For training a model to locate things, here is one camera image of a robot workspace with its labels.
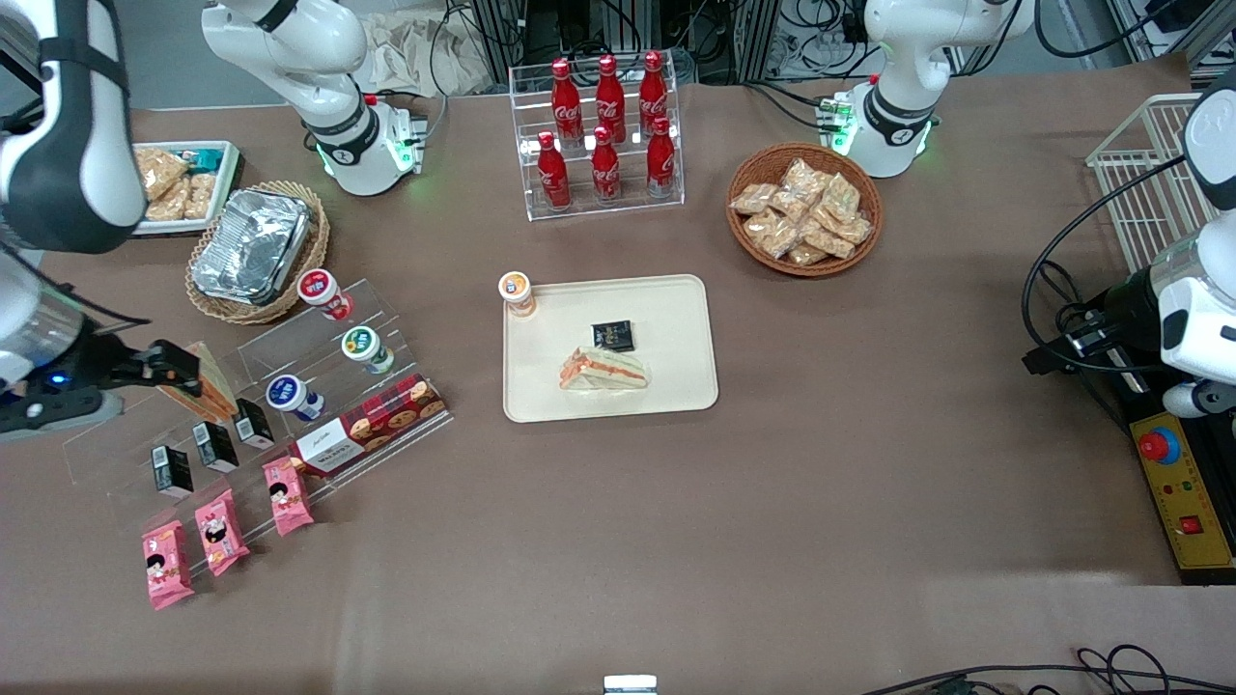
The stacked foil containers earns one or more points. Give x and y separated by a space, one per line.
251 246

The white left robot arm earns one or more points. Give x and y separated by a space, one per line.
898 58

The brown wicker bowl basket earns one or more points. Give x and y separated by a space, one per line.
748 164

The light wicker basket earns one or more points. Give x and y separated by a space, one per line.
314 251

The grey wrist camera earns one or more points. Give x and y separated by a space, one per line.
1197 398
58 413

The red plaid cookie box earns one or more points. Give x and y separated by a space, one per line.
377 425

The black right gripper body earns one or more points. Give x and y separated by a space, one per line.
104 354

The red cola bottle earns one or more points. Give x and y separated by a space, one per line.
553 174
605 169
566 101
660 159
653 92
609 97

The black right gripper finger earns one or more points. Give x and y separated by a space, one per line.
182 384
174 357

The white rectangular snack tray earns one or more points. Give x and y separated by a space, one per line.
230 169

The triangular sandwich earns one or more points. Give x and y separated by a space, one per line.
603 372
217 386

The small white device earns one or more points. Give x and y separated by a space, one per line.
630 684

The teal snack packet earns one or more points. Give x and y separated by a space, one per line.
203 157

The black chocolate packet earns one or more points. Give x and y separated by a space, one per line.
612 335

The wrapped cracker packet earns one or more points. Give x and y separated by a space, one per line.
771 234
828 241
855 230
842 196
753 198
804 179
807 255

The green lid yogurt cup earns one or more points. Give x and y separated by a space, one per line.
362 344

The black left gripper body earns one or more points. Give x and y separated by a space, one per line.
1126 311

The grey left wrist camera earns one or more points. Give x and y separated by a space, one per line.
1197 398

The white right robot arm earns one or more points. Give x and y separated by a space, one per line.
77 125

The small black box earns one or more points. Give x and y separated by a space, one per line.
214 447
255 425
172 471

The pink snack packet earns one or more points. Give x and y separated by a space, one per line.
221 533
167 565
288 496

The beige plastic serving tray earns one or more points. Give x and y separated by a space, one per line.
676 319

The clear acrylic stepped stand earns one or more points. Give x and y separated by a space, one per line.
290 347
106 463

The blue lid yogurt cup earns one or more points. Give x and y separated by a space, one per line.
287 392

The yellow emergency stop box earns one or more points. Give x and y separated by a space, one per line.
1183 492

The clear acrylic bottle rack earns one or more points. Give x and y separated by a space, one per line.
521 97

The orange lid yogurt cup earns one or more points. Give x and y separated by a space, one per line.
517 290

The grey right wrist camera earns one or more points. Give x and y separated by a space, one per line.
58 413

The aluminium frame rack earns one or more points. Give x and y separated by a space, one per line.
618 24

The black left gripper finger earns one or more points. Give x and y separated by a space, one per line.
1043 359

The red lid yogurt cup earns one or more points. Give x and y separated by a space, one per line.
319 288

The crumpled beige paper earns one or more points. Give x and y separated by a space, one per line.
425 53

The wrapped oat bar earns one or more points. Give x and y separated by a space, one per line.
169 205
159 169
203 193

